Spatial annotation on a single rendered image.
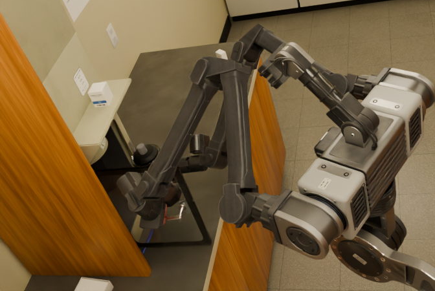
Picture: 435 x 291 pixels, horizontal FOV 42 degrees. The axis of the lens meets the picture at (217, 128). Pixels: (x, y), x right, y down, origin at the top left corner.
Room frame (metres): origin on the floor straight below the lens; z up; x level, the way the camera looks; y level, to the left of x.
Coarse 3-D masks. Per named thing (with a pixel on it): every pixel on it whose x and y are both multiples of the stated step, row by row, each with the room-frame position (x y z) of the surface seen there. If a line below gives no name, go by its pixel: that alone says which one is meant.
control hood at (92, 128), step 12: (108, 84) 1.63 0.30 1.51; (120, 84) 1.61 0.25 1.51; (120, 96) 1.54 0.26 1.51; (96, 108) 1.52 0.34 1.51; (108, 108) 1.50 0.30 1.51; (84, 120) 1.48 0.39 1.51; (96, 120) 1.45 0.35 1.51; (108, 120) 1.43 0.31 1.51; (84, 132) 1.42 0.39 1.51; (96, 132) 1.39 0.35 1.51; (84, 144) 1.36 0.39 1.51; (96, 144) 1.34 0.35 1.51
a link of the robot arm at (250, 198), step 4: (248, 192) 0.97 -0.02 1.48; (244, 196) 0.96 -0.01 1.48; (248, 196) 0.95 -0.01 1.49; (252, 196) 0.95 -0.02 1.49; (256, 196) 0.95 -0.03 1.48; (248, 200) 0.95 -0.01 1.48; (252, 200) 0.94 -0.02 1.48; (248, 204) 0.94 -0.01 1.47; (252, 204) 0.93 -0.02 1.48; (248, 208) 0.93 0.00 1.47; (248, 212) 0.93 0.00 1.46; (248, 216) 0.93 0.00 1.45; (244, 220) 0.93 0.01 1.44; (248, 220) 0.93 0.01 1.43; (252, 220) 0.94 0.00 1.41; (236, 224) 0.93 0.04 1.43; (240, 224) 0.92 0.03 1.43; (248, 224) 0.94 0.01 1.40
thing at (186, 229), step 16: (112, 176) 1.35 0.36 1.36; (176, 176) 1.27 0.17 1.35; (112, 192) 1.36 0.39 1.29; (176, 192) 1.28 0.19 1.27; (128, 208) 1.35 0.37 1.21; (176, 208) 1.29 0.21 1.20; (192, 208) 1.27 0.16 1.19; (128, 224) 1.36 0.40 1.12; (176, 224) 1.30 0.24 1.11; (192, 224) 1.28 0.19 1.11; (144, 240) 1.35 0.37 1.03; (160, 240) 1.33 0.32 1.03; (176, 240) 1.31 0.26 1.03; (192, 240) 1.29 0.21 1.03; (208, 240) 1.26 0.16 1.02
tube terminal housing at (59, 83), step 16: (80, 48) 1.65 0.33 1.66; (64, 64) 1.55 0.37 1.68; (80, 64) 1.62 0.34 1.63; (48, 80) 1.46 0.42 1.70; (64, 80) 1.51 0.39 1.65; (96, 80) 1.65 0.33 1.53; (64, 96) 1.48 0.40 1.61; (80, 96) 1.54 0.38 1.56; (64, 112) 1.45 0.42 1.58; (80, 112) 1.51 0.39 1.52
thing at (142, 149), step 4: (140, 144) 1.52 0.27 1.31; (148, 144) 1.55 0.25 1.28; (140, 148) 1.50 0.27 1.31; (144, 148) 1.51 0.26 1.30; (148, 148) 1.52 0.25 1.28; (152, 148) 1.52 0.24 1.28; (156, 148) 1.52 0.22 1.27; (136, 152) 1.53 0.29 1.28; (140, 152) 1.50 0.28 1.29; (144, 152) 1.50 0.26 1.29; (148, 152) 1.50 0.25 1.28; (152, 152) 1.50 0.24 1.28; (156, 152) 1.50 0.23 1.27; (136, 156) 1.51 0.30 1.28; (140, 156) 1.50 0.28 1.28; (144, 156) 1.49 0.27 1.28; (148, 156) 1.48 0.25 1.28; (152, 156) 1.48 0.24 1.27; (136, 160) 1.49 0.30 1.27; (140, 160) 1.48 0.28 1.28; (144, 160) 1.48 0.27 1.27; (148, 160) 1.47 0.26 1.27
